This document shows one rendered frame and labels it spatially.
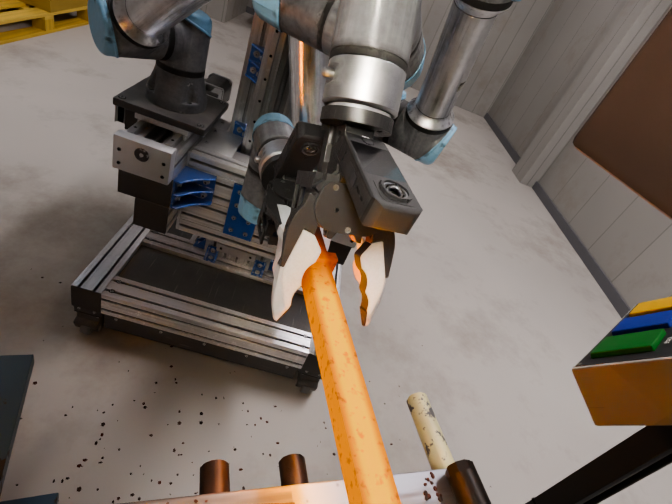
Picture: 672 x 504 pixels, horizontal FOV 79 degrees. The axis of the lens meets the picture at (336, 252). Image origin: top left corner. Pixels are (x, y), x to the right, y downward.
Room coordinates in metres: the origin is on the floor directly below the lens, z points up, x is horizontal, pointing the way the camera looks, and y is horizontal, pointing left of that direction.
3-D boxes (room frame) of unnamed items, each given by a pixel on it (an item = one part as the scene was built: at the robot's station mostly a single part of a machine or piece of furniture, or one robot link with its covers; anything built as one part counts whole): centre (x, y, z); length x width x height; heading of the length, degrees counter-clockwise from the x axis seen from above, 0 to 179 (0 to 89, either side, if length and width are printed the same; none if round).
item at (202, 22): (0.99, 0.55, 0.98); 0.13 x 0.12 x 0.14; 153
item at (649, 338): (0.49, -0.42, 1.01); 0.07 x 0.05 x 0.07; 144
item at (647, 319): (0.57, -0.48, 1.01); 0.07 x 0.05 x 0.07; 144
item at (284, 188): (0.51, 0.09, 0.98); 0.12 x 0.08 x 0.09; 28
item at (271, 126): (0.65, 0.17, 0.98); 0.11 x 0.08 x 0.09; 28
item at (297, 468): (0.21, -0.06, 0.87); 0.04 x 0.03 x 0.03; 29
